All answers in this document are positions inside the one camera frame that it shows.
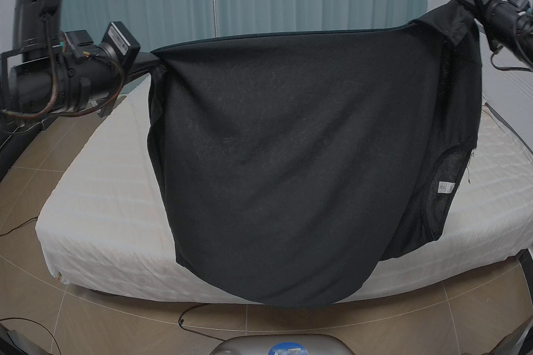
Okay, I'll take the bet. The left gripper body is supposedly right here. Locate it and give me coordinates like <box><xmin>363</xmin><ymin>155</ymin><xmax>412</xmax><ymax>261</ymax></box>
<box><xmin>51</xmin><ymin>21</ymin><xmax>141</xmax><ymax>119</ymax></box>

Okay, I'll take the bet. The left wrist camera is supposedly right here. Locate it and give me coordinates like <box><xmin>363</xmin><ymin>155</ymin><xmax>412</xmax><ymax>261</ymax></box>
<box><xmin>63</xmin><ymin>30</ymin><xmax>95</xmax><ymax>56</ymax></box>

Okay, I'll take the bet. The black T-shirt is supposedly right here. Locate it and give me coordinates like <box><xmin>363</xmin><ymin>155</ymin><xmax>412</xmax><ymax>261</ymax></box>
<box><xmin>146</xmin><ymin>0</ymin><xmax>484</xmax><ymax>308</ymax></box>

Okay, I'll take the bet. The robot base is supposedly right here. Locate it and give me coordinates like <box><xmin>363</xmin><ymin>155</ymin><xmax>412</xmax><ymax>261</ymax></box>
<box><xmin>208</xmin><ymin>334</ymin><xmax>350</xmax><ymax>355</ymax></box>

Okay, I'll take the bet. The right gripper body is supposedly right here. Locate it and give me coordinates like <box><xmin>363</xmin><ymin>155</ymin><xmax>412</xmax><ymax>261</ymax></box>
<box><xmin>472</xmin><ymin>0</ymin><xmax>522</xmax><ymax>39</ymax></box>

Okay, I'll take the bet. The bed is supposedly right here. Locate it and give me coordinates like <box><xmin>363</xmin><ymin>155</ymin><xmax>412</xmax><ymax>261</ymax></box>
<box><xmin>35</xmin><ymin>27</ymin><xmax>533</xmax><ymax>306</ymax></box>

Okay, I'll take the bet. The black cable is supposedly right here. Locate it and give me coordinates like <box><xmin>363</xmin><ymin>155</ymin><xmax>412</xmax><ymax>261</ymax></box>
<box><xmin>178</xmin><ymin>303</ymin><xmax>235</xmax><ymax>341</ymax></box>

